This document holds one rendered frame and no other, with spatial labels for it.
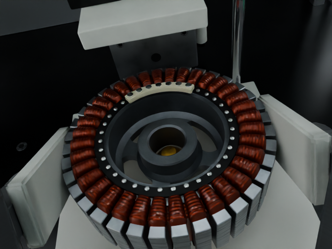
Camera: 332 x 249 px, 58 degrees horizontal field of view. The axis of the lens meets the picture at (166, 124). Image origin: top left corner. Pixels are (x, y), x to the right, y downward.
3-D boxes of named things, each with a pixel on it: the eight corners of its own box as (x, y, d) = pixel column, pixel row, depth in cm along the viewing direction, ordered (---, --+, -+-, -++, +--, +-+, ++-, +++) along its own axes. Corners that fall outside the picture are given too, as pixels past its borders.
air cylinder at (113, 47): (198, 66, 28) (194, 12, 24) (120, 81, 28) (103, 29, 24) (189, 37, 31) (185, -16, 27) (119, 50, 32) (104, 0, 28)
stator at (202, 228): (300, 244, 14) (320, 210, 12) (72, 279, 15) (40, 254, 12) (237, 91, 22) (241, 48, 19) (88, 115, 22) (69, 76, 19)
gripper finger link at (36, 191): (45, 247, 12) (27, 251, 12) (83, 170, 19) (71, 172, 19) (22, 183, 11) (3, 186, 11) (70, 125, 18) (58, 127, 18)
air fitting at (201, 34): (208, 47, 28) (207, 17, 25) (195, 49, 28) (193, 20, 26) (206, 40, 28) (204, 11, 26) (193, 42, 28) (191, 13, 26)
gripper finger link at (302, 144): (312, 137, 11) (333, 134, 11) (256, 95, 18) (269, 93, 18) (312, 207, 12) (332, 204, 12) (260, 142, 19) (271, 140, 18)
